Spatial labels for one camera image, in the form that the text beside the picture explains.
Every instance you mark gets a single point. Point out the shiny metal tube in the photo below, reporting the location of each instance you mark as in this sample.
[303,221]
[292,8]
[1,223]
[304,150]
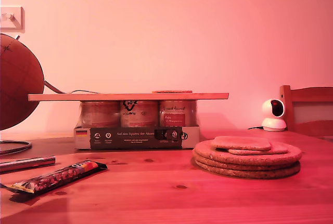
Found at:
[26,163]

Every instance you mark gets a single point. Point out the white wall socket plate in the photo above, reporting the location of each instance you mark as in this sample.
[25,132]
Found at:
[18,17]

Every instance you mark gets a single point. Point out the small round cork coaster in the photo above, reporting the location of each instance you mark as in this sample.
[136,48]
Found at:
[279,149]

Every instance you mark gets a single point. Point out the large round cork trivet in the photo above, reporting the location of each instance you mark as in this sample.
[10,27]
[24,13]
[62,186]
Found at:
[204,151]
[212,163]
[231,174]

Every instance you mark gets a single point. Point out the wrapped nut snack bar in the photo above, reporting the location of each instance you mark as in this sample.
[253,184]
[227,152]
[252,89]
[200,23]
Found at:
[57,176]

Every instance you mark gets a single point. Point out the wooden chair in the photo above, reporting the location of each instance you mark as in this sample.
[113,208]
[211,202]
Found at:
[309,94]

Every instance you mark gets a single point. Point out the glass jar with black logo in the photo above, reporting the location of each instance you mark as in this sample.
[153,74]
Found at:
[139,116]

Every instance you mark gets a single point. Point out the flat wooden board shelf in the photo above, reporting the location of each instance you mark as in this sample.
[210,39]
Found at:
[117,97]

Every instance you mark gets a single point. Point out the glass jar with pale label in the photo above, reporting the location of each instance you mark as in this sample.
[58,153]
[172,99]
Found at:
[100,115]

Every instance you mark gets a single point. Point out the cork globe on metal stand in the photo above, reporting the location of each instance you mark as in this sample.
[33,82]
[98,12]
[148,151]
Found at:
[18,78]

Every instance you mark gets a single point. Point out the glass jar with red label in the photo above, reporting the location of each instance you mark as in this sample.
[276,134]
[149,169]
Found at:
[177,115]

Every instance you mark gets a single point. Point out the square cork coaster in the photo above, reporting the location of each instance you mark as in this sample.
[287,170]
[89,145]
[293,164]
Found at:
[240,143]
[171,91]

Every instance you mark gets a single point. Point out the white security camera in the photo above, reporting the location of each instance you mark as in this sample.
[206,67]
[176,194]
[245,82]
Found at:
[271,124]

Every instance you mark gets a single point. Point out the printed cardboard jar tray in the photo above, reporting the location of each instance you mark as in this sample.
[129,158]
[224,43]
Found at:
[138,138]

